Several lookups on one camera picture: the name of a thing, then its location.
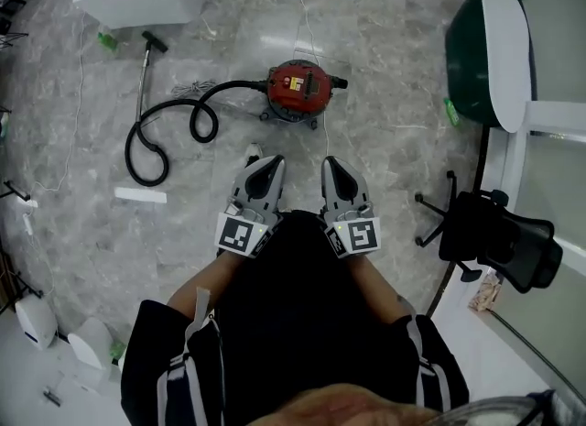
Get white power strip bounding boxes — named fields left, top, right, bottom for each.
left=21, top=198, right=39, bottom=236

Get red vacuum cleaner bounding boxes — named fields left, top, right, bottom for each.
left=258, top=59, right=349, bottom=133

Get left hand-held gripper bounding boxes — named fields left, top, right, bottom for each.
left=214, top=155, right=287, bottom=259

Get clear eyeglasses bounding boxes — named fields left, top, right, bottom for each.
left=423, top=389, right=558, bottom=426

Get person's left white shoe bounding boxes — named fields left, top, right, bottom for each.
left=244, top=141, right=265, bottom=169

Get coiled white cable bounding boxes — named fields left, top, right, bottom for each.
left=171, top=79, right=219, bottom=98

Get beige packet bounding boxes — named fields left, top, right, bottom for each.
left=468, top=271, right=505, bottom=313

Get metal wand with black nozzle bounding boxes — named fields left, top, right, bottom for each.
left=135, top=30, right=169, bottom=122

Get person's black trousers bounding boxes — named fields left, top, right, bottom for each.
left=213, top=209, right=407, bottom=352

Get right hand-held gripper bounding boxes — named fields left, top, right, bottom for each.
left=320, top=155, right=383, bottom=259

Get black office chair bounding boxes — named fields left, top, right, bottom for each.
left=413, top=169, right=565, bottom=295

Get person's left forearm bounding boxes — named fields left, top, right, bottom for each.
left=166, top=248, right=242, bottom=322

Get person's right forearm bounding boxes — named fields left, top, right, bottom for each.
left=348, top=248, right=418, bottom=325

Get black stand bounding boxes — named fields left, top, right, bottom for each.
left=0, top=178, right=33, bottom=202

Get person's face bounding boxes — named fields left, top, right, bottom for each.
left=245, top=382, right=443, bottom=426

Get person's black striped top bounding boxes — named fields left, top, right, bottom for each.
left=119, top=298, right=471, bottom=426

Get black vacuum hose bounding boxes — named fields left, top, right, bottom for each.
left=125, top=79, right=271, bottom=187

